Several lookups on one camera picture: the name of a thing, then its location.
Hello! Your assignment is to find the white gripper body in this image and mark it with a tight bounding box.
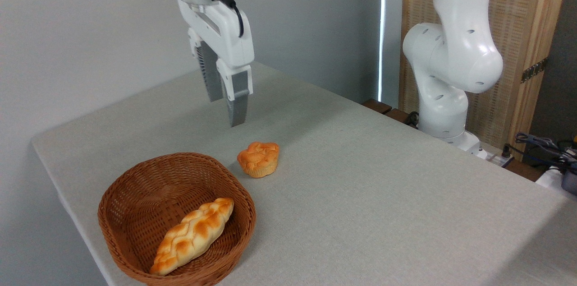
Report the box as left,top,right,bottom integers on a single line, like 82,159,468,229
177,0,255,69

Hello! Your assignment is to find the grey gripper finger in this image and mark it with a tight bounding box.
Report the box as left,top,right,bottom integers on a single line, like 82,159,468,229
188,28,225,102
216,58,253,128

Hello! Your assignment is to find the round bread roll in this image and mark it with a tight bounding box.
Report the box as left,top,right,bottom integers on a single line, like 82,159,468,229
237,142,280,179

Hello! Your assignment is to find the long braided bread loaf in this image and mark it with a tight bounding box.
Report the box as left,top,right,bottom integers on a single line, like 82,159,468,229
150,198,235,276

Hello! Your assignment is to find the brown wicker basket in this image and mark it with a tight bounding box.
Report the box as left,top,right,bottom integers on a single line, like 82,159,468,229
98,152,256,286

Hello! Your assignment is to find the dark brown wooden block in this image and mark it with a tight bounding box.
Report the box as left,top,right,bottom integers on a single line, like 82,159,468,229
362,99,393,115
384,108,420,129

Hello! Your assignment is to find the grey tablecloth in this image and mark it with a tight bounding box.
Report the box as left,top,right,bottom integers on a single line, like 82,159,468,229
31,60,577,286

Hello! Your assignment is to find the wooden woven folding screen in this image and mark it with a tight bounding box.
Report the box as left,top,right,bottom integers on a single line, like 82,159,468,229
399,0,573,162

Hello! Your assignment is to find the metal screen hinge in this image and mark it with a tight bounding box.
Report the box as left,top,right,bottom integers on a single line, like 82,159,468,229
521,57,549,84

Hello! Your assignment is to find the white box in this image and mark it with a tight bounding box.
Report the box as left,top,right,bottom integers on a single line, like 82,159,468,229
535,166,577,201

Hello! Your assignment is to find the grey metal container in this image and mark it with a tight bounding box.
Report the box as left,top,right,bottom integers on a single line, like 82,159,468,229
561,170,577,196

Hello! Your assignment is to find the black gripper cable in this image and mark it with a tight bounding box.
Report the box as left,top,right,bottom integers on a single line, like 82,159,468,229
213,0,245,38

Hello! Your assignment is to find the bundle of dark cables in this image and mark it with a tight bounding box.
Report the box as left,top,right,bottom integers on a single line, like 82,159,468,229
501,132,577,170

